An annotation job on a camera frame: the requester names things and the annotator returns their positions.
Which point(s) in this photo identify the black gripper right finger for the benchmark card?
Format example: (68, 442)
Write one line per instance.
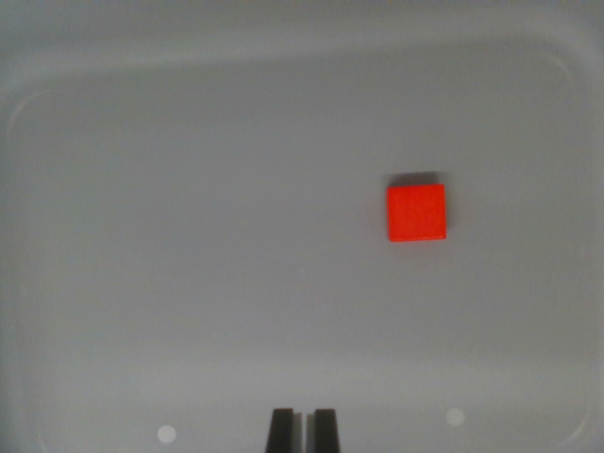
(325, 431)

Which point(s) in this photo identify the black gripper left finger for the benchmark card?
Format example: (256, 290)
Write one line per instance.
(282, 431)

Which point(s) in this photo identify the white plastic tray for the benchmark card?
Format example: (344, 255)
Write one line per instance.
(236, 236)

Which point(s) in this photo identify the red wooden block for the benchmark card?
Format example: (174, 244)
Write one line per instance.
(416, 212)

